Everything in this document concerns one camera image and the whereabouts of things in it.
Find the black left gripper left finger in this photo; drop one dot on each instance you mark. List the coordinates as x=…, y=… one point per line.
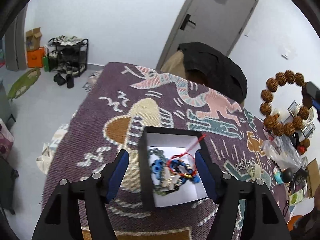
x=60, y=218

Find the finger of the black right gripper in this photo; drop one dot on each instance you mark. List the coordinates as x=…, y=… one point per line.
x=310, y=93

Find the blue chunky bead jewelry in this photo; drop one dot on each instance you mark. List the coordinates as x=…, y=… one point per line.
x=176, y=173

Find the black white jewelry box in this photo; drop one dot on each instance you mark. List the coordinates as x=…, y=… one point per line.
x=168, y=144

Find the small cartoon boy figurine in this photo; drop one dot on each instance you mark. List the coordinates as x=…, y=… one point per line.
x=283, y=177

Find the orange plush toy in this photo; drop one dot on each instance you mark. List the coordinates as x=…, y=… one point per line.
x=303, y=146

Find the clear plastic bag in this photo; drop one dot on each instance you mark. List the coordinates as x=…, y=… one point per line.
x=282, y=152

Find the black garment on chair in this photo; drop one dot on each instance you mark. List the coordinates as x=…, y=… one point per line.
x=214, y=70

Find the grey door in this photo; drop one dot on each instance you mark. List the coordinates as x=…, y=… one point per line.
x=219, y=24

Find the black shoes on floor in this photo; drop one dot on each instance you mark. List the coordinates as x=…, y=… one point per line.
x=68, y=80

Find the green leaf floor mat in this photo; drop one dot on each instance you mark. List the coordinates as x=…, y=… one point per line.
x=23, y=83

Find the orange storage box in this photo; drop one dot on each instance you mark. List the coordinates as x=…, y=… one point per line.
x=35, y=58

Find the black shoe rack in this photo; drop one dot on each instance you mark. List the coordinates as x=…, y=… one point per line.
x=67, y=55

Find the cardboard box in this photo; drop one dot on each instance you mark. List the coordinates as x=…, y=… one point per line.
x=32, y=39

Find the black wire wall basket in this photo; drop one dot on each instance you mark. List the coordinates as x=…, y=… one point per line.
x=308, y=127

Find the white wall switch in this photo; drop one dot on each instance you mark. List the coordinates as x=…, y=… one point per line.
x=288, y=54

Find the silver chain jewelry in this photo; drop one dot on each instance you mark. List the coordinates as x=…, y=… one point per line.
x=251, y=168

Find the black door handle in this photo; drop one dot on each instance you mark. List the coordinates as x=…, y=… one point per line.
x=187, y=21

